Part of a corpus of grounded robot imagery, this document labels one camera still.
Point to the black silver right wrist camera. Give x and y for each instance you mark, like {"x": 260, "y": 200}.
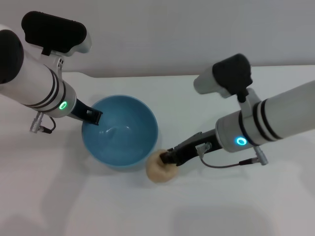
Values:
{"x": 226, "y": 73}

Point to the blue bowl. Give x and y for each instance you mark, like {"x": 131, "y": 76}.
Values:
{"x": 120, "y": 142}

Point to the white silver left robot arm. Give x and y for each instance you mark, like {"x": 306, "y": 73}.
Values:
{"x": 29, "y": 81}

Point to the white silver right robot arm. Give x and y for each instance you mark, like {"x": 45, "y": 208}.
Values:
{"x": 270, "y": 118}

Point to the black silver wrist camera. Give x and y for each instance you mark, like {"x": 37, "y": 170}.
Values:
{"x": 226, "y": 73}
{"x": 54, "y": 32}

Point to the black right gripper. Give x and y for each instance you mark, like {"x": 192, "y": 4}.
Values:
{"x": 197, "y": 147}

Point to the beige egg yolk pastry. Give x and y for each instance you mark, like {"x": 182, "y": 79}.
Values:
{"x": 161, "y": 173}

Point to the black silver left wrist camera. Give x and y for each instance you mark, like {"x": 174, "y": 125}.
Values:
{"x": 54, "y": 32}

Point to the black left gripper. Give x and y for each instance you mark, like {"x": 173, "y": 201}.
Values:
{"x": 81, "y": 110}

